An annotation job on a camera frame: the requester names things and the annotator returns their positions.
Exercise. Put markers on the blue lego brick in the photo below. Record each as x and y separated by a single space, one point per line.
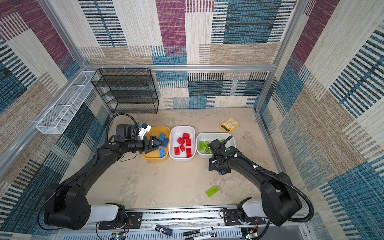
165 145
162 137

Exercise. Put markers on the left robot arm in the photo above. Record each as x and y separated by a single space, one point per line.
66 205

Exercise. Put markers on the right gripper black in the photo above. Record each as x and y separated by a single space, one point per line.
212 166

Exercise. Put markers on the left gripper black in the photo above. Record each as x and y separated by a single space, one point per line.
150 142

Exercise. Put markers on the green lego plate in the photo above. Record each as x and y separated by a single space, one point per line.
201 146
211 191
208 150

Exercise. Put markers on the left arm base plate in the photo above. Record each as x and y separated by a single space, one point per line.
129 220

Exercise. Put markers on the light blue lego plate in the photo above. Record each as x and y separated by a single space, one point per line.
162 153

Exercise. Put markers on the yellow calculator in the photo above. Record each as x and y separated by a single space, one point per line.
229 125

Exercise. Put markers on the white plastic tub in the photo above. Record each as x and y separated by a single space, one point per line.
203 137
177 132

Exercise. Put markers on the large red lego brick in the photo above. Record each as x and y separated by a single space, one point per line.
181 141

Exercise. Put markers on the red lego brick tall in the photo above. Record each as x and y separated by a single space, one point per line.
186 136

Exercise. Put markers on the white wire wall basket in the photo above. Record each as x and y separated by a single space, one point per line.
59 116

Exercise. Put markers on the yellow plastic tub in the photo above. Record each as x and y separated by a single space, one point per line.
155 156

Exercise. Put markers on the blue marker pen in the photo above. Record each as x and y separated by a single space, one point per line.
162 229

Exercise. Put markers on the black wire mesh shelf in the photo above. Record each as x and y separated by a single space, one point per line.
130 91

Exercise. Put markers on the black white marker pen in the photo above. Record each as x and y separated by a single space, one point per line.
203 237

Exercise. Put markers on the right white plastic tub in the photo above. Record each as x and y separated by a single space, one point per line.
203 137

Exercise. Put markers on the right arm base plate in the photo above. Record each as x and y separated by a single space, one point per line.
231 218

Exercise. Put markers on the middle white plastic tub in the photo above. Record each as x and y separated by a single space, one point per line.
177 132

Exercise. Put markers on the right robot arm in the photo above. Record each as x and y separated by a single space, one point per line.
281 200

